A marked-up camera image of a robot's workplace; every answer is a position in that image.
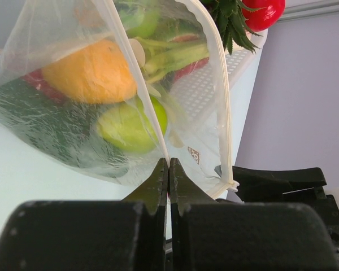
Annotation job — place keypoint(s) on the right aluminium frame post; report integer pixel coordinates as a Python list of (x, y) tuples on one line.
[(308, 9)]

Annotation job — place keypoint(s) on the yellow toy lemon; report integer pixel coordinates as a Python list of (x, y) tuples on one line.
[(96, 74)]

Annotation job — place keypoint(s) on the white perforated plastic basket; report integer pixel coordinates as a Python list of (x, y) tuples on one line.
[(192, 98)]

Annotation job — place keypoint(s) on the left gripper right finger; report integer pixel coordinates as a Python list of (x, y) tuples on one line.
[(210, 234)]

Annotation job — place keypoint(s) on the dark green toy cucumber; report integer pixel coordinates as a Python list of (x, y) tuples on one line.
[(63, 130)]

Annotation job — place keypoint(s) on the clear white-dotted zip bag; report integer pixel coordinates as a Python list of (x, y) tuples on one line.
[(47, 31)]

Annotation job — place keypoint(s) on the red toy tomato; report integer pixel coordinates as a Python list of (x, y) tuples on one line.
[(36, 80)]

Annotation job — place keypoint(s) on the green toy apple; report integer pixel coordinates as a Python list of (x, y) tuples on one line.
[(126, 126)]

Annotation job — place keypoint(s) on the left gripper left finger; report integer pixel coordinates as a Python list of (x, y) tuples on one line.
[(129, 234)]

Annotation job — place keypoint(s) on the toy watermelon slice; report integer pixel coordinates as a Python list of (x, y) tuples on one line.
[(183, 37)]

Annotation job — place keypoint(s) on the green toy celery stalk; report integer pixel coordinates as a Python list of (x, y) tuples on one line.
[(163, 57)]

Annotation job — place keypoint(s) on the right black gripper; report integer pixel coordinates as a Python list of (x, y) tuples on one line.
[(301, 186)]

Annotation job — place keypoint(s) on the orange toy pineapple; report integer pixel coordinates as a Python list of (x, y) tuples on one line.
[(231, 23)]

